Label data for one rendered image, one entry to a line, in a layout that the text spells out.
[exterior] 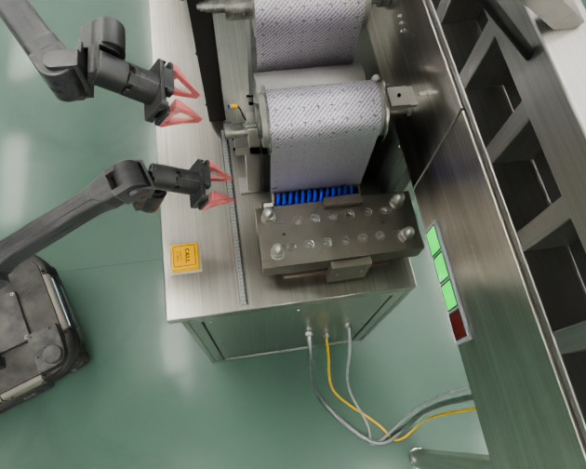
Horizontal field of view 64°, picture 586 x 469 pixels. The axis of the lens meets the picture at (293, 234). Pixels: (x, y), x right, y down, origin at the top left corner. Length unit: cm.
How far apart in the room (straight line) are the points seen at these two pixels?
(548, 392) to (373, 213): 61
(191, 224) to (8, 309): 101
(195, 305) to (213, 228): 22
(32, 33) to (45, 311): 134
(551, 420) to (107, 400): 176
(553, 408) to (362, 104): 64
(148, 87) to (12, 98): 214
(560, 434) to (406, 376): 143
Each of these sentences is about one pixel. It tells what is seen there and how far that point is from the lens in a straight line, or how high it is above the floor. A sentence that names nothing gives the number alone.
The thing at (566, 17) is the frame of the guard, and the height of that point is 167.
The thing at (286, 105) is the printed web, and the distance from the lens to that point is 100.
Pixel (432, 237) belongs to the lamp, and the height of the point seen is 119.
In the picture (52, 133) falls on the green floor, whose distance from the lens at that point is 278.
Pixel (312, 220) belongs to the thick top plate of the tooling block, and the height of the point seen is 103.
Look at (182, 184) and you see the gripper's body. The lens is 109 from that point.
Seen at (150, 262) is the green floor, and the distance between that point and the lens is 229.
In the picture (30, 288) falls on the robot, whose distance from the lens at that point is 215.
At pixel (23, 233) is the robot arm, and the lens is 114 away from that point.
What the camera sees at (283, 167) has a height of 115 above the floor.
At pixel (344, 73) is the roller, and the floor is 123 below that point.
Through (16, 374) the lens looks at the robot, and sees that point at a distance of 209.
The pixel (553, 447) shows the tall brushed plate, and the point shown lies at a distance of 83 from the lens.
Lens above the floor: 210
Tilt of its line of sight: 67 degrees down
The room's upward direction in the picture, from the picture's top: 7 degrees clockwise
